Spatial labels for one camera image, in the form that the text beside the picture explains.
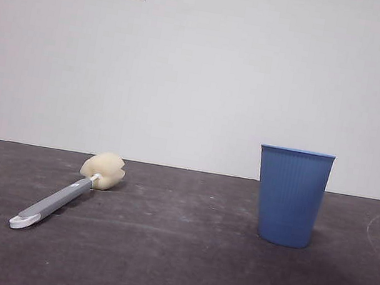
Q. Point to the blue ribbed plastic cup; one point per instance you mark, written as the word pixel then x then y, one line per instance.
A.
pixel 289 201

